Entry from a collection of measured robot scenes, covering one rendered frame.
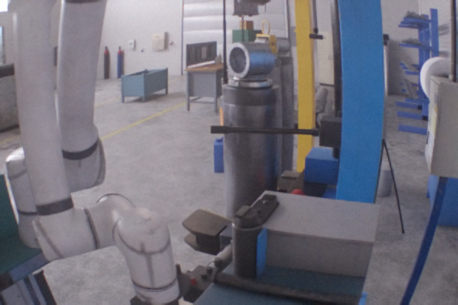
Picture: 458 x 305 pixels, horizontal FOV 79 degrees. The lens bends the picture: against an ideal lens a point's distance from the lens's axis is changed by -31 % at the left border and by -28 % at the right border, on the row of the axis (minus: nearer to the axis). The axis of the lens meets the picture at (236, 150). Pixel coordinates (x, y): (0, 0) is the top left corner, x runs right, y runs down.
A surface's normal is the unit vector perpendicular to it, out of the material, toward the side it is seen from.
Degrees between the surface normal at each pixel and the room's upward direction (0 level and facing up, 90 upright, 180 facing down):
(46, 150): 73
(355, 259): 90
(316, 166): 90
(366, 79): 90
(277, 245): 90
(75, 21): 112
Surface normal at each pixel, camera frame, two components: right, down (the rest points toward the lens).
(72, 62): 0.15, 0.64
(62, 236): 0.57, -0.06
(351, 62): -0.41, 0.29
